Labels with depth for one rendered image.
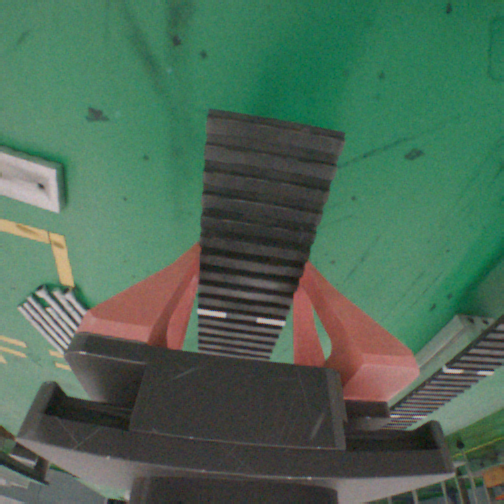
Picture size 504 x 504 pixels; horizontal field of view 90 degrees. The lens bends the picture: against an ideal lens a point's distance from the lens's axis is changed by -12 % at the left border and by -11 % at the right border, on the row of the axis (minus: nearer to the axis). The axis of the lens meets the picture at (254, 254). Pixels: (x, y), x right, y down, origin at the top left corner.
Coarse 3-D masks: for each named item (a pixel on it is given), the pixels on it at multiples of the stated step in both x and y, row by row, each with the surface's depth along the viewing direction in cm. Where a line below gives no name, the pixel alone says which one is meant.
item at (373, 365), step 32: (320, 288) 11; (320, 320) 11; (352, 320) 9; (320, 352) 13; (352, 352) 8; (384, 352) 8; (352, 384) 8; (384, 384) 8; (352, 416) 8; (384, 416) 8
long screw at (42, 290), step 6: (36, 288) 21; (42, 288) 21; (48, 288) 22; (42, 294) 21; (48, 294) 22; (48, 300) 22; (54, 300) 22; (54, 306) 22; (60, 306) 23; (60, 312) 23; (66, 312) 23; (66, 318) 23; (72, 318) 24; (72, 324) 24; (78, 324) 25
